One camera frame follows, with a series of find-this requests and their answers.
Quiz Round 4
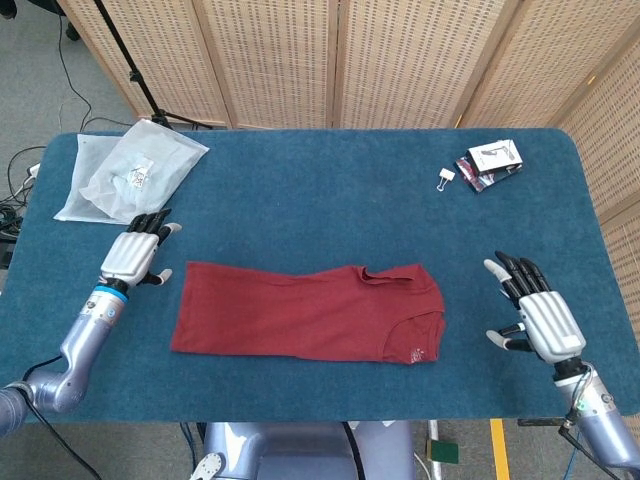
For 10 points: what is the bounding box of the blue carpet table cover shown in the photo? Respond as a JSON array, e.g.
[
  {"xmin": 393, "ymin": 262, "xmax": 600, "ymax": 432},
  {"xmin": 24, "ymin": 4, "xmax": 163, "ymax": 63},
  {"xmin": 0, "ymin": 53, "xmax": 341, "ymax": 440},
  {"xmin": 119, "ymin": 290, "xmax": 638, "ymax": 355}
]
[{"xmin": 0, "ymin": 127, "xmax": 635, "ymax": 425}]

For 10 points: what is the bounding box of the white and black box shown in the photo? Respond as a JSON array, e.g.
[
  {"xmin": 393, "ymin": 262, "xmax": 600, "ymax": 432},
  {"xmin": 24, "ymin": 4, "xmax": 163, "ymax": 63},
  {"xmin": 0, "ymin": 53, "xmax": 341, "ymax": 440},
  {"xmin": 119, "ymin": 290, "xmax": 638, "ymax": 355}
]
[{"xmin": 465, "ymin": 139, "xmax": 524, "ymax": 176}]

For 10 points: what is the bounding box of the flat translucent plastic bag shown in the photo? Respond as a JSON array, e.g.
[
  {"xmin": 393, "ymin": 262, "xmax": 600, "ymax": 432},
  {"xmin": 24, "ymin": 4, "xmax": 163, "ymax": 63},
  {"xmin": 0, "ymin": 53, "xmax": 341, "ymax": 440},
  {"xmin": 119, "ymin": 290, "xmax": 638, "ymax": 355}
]
[{"xmin": 53, "ymin": 132, "xmax": 131, "ymax": 225}]

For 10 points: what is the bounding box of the silver-blue robot torso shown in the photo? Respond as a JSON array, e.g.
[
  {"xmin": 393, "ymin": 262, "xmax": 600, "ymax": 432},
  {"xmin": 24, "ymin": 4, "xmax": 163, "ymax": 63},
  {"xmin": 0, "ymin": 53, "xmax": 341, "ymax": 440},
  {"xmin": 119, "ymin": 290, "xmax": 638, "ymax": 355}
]
[{"xmin": 202, "ymin": 422, "xmax": 416, "ymax": 480}]

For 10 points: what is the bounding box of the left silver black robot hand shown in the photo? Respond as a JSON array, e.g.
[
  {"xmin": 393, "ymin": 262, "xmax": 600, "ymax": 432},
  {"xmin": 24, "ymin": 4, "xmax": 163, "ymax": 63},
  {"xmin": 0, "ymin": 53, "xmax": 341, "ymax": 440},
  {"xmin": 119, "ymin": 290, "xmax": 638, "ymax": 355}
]
[{"xmin": 99, "ymin": 208, "xmax": 183, "ymax": 289}]

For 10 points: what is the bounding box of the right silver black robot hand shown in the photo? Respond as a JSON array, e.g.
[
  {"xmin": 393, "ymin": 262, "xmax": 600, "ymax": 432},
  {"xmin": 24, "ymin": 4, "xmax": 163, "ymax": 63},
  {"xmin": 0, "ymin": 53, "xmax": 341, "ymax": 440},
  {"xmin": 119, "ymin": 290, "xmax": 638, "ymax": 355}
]
[{"xmin": 483, "ymin": 250, "xmax": 587, "ymax": 365}]

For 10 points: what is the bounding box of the green block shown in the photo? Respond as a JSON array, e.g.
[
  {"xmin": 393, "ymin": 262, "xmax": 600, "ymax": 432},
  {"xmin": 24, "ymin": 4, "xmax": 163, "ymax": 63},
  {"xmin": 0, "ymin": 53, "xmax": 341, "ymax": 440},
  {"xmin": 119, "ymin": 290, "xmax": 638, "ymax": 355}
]
[{"xmin": 425, "ymin": 440, "xmax": 459, "ymax": 465}]

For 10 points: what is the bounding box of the black tripod stand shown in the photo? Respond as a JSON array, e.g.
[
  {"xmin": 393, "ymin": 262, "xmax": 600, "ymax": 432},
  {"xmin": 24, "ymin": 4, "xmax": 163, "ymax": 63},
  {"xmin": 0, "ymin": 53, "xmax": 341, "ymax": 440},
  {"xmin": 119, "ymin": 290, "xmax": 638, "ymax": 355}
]
[{"xmin": 92, "ymin": 0, "xmax": 214, "ymax": 130}]

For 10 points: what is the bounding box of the red t-shirt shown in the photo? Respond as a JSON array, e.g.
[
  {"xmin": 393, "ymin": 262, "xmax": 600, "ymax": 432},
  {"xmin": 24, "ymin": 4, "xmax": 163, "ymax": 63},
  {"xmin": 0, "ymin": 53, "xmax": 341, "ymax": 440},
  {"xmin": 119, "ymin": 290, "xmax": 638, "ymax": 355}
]
[{"xmin": 170, "ymin": 260, "xmax": 447, "ymax": 364}]

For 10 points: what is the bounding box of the black cable bundle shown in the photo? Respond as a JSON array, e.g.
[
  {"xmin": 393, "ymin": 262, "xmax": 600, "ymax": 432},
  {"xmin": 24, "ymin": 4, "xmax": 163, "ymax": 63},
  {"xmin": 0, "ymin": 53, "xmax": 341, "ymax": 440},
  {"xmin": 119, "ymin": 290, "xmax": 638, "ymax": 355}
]
[{"xmin": 0, "ymin": 144, "xmax": 47, "ymax": 246}]

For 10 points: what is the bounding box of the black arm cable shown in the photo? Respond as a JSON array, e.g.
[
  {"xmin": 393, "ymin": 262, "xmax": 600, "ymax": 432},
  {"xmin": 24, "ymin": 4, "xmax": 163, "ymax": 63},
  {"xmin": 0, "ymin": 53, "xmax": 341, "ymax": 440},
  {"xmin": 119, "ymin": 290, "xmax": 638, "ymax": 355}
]
[{"xmin": 22, "ymin": 354, "xmax": 104, "ymax": 480}]

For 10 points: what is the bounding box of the black torso cable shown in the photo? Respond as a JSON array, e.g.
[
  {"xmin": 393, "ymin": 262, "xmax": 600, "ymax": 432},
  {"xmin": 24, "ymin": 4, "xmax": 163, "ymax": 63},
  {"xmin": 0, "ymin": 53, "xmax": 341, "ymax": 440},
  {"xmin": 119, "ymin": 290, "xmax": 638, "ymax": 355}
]
[{"xmin": 342, "ymin": 422, "xmax": 365, "ymax": 480}]

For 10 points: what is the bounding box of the white pole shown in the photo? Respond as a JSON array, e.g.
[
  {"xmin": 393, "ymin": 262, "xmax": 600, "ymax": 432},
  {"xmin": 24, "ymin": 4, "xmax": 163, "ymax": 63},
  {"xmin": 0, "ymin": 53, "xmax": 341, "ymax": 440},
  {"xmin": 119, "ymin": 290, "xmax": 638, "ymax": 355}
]
[{"xmin": 427, "ymin": 419, "xmax": 444, "ymax": 480}]

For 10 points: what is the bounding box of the dark box with red print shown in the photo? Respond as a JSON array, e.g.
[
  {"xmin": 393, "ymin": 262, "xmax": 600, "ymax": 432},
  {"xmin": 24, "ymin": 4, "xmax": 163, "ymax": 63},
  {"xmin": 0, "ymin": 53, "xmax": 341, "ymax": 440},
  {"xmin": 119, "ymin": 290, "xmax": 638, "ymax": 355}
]
[{"xmin": 454, "ymin": 154, "xmax": 524, "ymax": 195}]

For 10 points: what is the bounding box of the thin black floor cable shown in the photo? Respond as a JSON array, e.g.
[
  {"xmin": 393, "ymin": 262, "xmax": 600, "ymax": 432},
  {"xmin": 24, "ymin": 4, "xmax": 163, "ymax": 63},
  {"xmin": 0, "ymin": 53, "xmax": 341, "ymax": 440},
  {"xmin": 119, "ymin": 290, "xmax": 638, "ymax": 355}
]
[{"xmin": 49, "ymin": 0, "xmax": 136, "ymax": 132}]

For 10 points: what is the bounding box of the plastic bag with white garment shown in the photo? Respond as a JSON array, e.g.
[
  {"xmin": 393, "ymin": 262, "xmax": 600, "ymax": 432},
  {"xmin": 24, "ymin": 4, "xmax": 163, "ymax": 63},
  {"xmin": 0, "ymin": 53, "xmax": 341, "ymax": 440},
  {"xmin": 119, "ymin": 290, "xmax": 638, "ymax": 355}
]
[{"xmin": 79, "ymin": 118, "xmax": 210, "ymax": 233}]

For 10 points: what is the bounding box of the white metal bracket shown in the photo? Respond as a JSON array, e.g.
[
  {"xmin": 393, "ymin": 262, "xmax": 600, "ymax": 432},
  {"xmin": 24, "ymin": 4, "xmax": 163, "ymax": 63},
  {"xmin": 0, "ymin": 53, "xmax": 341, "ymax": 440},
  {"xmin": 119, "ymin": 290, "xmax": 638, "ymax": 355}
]
[{"xmin": 189, "ymin": 452, "xmax": 226, "ymax": 480}]

